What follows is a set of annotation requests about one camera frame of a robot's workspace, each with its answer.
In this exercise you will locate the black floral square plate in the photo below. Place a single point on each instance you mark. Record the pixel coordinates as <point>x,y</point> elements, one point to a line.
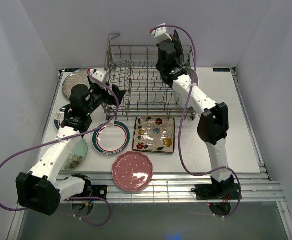
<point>177,41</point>

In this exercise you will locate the grey wire dish rack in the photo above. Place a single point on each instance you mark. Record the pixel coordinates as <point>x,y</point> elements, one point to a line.
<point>133,69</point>

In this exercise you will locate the dark logo sticker left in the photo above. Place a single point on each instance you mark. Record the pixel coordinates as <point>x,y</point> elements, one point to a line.
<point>71,70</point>

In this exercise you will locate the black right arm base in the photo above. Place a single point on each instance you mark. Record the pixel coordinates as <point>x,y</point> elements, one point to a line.
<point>211,191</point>

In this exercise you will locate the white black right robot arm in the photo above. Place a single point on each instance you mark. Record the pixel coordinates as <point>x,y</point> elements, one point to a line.
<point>214,117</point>

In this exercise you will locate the mint green flower plate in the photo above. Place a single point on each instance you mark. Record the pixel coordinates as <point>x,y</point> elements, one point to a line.
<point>77,157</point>

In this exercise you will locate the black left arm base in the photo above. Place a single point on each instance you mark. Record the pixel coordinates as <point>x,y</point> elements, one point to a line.
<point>91,190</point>

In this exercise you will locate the dark logo sticker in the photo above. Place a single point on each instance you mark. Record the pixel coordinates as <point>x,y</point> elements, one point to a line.
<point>71,70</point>
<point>221,70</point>

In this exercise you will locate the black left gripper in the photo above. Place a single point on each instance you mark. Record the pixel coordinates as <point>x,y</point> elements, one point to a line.
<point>110,99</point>

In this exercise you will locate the cream floral square plate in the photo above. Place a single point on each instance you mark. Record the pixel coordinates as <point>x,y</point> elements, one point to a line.
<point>154,134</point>

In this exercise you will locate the dark logo sticker right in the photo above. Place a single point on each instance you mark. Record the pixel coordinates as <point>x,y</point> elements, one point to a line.
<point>221,70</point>

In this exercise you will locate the white plate steam logo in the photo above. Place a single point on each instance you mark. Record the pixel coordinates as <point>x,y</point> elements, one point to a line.
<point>111,139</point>

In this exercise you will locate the white oval plate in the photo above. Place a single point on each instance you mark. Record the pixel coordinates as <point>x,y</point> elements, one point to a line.
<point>193,76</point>

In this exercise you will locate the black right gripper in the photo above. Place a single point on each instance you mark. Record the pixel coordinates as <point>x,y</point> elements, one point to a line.
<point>157,45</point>

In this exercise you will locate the white plate green red rim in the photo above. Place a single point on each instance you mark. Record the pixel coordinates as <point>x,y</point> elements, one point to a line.
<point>59,117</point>

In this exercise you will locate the pink dotted scalloped plate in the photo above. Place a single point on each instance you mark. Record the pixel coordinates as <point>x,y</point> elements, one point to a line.
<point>132,171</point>

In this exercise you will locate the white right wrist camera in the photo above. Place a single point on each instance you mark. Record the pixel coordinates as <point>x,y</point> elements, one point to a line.
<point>161,34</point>

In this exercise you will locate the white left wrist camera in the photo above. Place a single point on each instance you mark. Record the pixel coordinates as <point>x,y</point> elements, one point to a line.
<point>97,76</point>

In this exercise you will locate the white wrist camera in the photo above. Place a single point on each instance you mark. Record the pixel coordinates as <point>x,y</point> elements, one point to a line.
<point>97,76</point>
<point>161,34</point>

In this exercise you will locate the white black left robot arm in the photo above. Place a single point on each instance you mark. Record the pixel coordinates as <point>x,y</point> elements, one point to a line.
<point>39,189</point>

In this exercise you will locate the speckled brown round plate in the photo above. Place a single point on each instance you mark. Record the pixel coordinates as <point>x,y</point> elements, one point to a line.
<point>77,77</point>

